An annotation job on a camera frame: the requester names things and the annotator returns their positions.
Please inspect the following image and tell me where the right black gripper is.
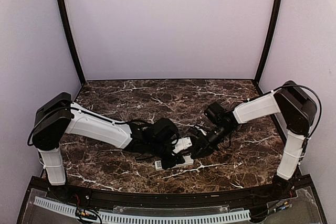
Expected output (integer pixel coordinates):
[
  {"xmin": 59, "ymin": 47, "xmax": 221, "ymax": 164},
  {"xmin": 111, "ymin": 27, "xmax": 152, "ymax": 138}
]
[{"xmin": 191, "ymin": 124, "xmax": 234, "ymax": 159}]

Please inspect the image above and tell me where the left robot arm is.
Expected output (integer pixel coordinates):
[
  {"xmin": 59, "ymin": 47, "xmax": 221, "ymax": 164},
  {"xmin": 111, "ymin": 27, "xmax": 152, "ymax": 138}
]
[{"xmin": 27, "ymin": 92, "xmax": 192, "ymax": 201}]

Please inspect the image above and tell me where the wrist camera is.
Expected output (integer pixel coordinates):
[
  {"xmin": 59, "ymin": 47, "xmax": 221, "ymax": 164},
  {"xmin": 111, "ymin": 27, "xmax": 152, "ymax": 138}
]
[
  {"xmin": 173, "ymin": 137, "xmax": 192, "ymax": 154},
  {"xmin": 188, "ymin": 125, "xmax": 209, "ymax": 137}
]

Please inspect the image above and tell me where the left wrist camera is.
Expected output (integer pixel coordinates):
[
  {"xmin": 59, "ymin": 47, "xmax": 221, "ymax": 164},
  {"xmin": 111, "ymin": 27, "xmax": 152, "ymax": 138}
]
[{"xmin": 173, "ymin": 137, "xmax": 192, "ymax": 154}]

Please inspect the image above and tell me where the black frame post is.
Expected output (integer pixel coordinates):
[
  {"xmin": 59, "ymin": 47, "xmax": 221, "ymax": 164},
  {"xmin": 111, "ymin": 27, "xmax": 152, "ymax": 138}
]
[
  {"xmin": 254, "ymin": 0, "xmax": 281, "ymax": 86},
  {"xmin": 57, "ymin": 0, "xmax": 86, "ymax": 86}
]

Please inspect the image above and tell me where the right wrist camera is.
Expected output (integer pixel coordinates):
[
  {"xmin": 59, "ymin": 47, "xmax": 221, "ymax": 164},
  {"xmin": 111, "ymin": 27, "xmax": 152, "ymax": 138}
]
[{"xmin": 188, "ymin": 125, "xmax": 209, "ymax": 137}]

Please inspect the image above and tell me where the left black frame post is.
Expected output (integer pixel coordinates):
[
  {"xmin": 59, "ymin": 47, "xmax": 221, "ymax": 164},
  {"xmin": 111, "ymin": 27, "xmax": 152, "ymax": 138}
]
[{"xmin": 57, "ymin": 0, "xmax": 86, "ymax": 86}]

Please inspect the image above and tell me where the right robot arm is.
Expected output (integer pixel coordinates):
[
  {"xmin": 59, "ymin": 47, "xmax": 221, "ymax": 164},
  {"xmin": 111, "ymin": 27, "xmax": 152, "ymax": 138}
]
[{"xmin": 191, "ymin": 81, "xmax": 322, "ymax": 200}]

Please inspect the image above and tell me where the black front rail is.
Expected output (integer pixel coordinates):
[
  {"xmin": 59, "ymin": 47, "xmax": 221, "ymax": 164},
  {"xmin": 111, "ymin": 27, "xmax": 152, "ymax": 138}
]
[{"xmin": 28, "ymin": 175, "xmax": 313, "ymax": 210}]

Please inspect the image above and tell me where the right black frame post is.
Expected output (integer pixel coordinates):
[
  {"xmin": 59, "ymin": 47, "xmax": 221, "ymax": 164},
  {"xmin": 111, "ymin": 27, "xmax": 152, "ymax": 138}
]
[{"xmin": 254, "ymin": 0, "xmax": 281, "ymax": 86}]

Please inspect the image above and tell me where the white remote control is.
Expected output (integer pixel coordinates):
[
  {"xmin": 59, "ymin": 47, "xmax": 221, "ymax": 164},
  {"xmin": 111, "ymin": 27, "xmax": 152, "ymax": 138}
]
[{"xmin": 154, "ymin": 155, "xmax": 194, "ymax": 171}]

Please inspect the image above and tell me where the white slotted cable duct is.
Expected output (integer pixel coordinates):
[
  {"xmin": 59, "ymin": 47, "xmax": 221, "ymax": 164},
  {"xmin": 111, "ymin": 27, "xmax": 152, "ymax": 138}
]
[{"xmin": 33, "ymin": 196, "xmax": 250, "ymax": 223}]

